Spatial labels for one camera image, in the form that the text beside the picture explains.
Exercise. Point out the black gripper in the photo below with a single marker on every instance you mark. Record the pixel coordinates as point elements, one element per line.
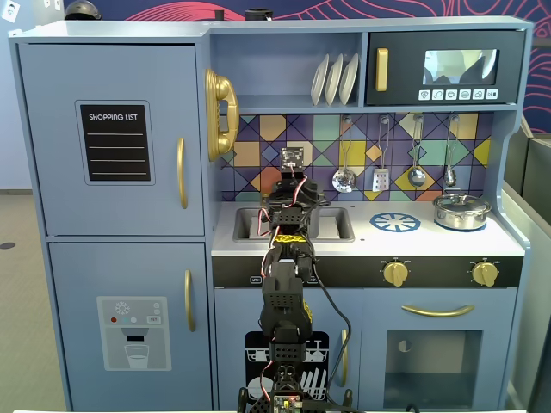
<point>287,190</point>

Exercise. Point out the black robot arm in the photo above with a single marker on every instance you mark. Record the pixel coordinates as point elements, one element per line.
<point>282,297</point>

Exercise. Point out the steel pot with lid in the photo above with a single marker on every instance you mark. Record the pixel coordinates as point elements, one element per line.
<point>460,213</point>

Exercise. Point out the steel toy skimmer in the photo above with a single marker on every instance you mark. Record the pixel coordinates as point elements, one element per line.
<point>344,180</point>

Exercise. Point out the steel toy spatula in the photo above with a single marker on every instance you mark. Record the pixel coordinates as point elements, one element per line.
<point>381,180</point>

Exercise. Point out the steel toy ladle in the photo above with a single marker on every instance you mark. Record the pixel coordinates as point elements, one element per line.
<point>416,176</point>

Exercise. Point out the white toy plate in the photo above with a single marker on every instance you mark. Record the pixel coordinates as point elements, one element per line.
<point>349,77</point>
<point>319,81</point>
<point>334,79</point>

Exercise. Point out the gold toy telephone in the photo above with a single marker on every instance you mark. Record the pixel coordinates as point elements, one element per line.
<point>221,112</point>

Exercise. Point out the gold stove knob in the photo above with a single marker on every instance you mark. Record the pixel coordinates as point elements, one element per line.
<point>485,273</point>
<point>396,273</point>

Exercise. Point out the steel toy whisk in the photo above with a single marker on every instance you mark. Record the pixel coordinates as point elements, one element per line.
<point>450,174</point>

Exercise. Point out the black toy microwave door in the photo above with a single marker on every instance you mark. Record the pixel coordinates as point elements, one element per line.
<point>404,69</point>

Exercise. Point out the blue wooden toy kitchen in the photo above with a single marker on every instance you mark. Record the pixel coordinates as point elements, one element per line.
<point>129,206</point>

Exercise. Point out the black cylinder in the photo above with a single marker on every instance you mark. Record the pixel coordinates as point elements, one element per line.
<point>258,14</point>

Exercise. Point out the green controller board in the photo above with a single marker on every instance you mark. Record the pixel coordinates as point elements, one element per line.
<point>286,404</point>

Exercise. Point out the black helmet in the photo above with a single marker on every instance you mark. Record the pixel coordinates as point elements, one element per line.
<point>82,9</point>

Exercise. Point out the small gripper camera board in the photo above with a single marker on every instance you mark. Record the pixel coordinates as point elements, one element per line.
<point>292,157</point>

